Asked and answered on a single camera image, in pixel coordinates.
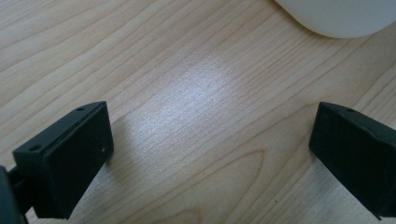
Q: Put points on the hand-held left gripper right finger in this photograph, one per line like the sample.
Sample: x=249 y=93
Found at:
x=355 y=155

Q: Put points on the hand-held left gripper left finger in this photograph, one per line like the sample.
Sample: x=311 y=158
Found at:
x=71 y=161

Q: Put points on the white plastic storage bin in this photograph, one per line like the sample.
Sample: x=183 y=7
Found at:
x=342 y=15

